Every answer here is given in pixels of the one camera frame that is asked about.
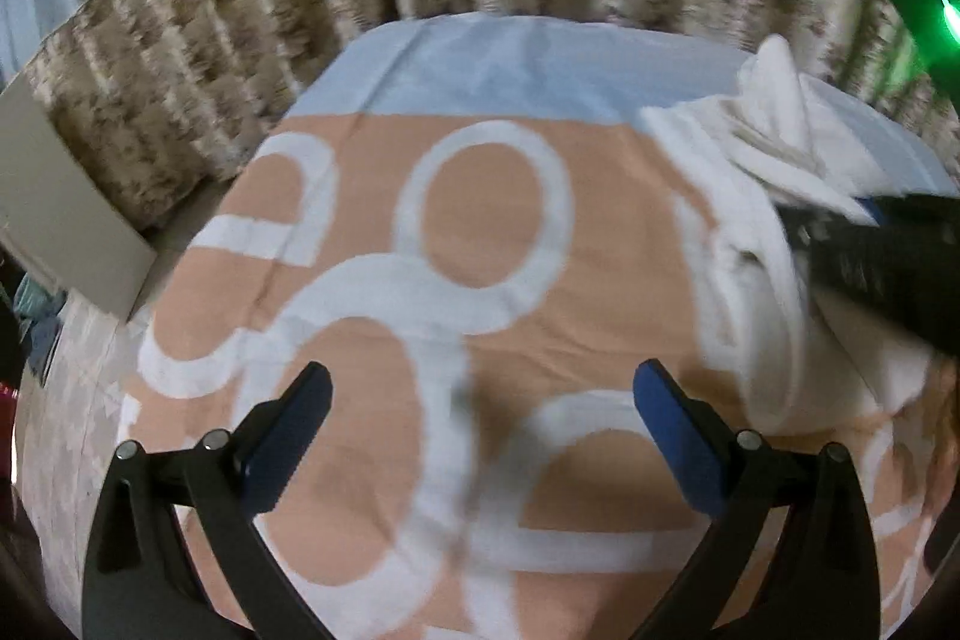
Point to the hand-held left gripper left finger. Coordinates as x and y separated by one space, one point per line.
291 439

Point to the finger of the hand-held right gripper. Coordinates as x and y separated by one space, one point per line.
885 265

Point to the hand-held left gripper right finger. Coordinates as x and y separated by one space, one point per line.
676 439

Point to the white knit sweater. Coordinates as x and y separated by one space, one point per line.
750 220

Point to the orange and white printed blanket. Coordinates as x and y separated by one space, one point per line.
480 235

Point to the blue cloth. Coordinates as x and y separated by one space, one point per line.
34 304

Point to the beige flat board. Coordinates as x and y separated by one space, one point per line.
60 205

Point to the light blue bed sheet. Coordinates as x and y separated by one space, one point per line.
487 63

